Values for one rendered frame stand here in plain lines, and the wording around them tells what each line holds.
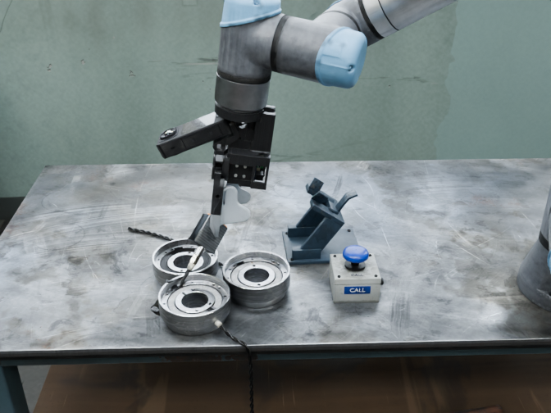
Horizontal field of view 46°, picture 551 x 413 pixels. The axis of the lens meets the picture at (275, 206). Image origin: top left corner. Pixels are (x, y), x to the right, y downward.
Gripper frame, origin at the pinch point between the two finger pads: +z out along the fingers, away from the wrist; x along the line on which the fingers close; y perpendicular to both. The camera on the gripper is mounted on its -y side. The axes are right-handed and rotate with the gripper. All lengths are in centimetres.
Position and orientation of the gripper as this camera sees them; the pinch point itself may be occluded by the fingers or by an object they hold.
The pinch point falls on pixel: (213, 222)
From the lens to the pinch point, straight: 101.9
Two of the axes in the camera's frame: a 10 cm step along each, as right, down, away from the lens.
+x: -0.2, -5.0, 8.7
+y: 9.9, 1.1, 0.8
